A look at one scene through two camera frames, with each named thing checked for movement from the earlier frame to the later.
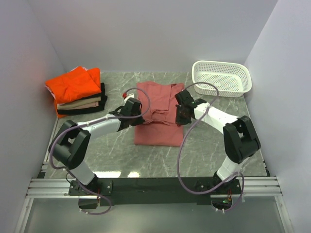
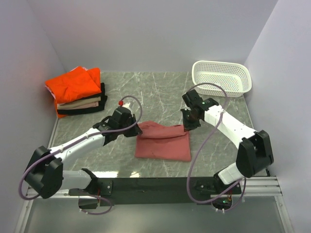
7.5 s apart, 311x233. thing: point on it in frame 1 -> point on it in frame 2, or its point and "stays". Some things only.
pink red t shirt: x=160 y=127 -> x=168 y=142
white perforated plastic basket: x=233 y=79 stays
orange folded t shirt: x=79 y=82 stays
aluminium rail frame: x=48 y=186 stays
